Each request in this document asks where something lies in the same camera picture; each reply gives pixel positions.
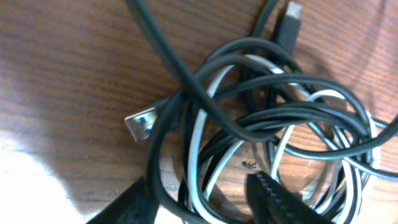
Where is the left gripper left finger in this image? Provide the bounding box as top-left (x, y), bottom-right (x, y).
top-left (87, 177), bottom-right (159, 224)

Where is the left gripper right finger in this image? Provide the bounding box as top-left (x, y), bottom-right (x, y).
top-left (245, 171), bottom-right (332, 224)

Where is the black USB cable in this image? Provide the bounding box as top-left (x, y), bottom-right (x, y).
top-left (123, 0), bottom-right (398, 224)

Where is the white cable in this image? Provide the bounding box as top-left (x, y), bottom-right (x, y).
top-left (185, 54), bottom-right (382, 224)

